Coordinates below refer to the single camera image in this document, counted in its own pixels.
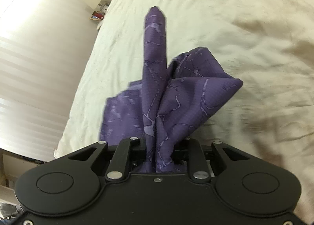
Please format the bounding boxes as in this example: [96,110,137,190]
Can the purple patterned hooded jacket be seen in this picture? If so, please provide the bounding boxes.
[99,7,243,172]

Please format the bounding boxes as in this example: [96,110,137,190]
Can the cream floral bedspread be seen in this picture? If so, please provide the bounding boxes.
[54,0,313,223]

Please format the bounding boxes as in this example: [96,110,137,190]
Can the left bedside lamp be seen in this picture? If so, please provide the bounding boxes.
[84,0,102,11]

